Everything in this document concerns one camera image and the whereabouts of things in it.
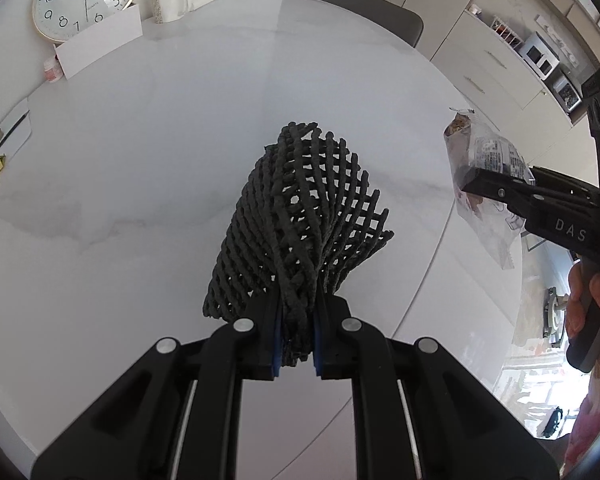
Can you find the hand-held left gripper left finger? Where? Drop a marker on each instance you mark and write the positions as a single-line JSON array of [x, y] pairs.
[[278, 355]]

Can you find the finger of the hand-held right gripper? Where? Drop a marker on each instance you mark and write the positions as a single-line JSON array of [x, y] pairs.
[[495, 187], [565, 184]]

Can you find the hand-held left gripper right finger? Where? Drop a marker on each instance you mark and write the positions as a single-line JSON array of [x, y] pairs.
[[316, 347]]

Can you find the clear plastic snack wrapper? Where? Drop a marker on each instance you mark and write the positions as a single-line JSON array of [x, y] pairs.
[[485, 152]]

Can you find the black foam mesh net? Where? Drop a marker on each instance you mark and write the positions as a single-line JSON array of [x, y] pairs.
[[300, 210]]

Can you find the person's right forearm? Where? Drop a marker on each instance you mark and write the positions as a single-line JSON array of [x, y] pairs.
[[597, 410]]

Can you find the white drawer cabinet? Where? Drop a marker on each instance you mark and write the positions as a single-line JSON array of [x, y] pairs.
[[490, 60]]

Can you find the white countertop oven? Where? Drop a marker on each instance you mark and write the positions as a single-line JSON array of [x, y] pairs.
[[540, 55]]

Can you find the grey dining chair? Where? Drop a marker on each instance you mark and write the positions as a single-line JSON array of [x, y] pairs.
[[380, 15]]

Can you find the white paper sheet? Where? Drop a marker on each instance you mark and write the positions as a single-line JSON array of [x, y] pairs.
[[17, 150]]

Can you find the black pen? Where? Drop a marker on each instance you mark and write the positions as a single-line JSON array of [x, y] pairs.
[[16, 126]]

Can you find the small pink bottle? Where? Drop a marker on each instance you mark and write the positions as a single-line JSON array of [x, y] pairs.
[[54, 71]]

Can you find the white folded card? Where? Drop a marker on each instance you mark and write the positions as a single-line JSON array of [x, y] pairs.
[[100, 40]]

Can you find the white mug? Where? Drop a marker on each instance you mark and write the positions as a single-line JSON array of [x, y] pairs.
[[167, 2]]

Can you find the gold rimmed wall clock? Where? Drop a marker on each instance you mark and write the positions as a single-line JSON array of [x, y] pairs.
[[75, 5]]

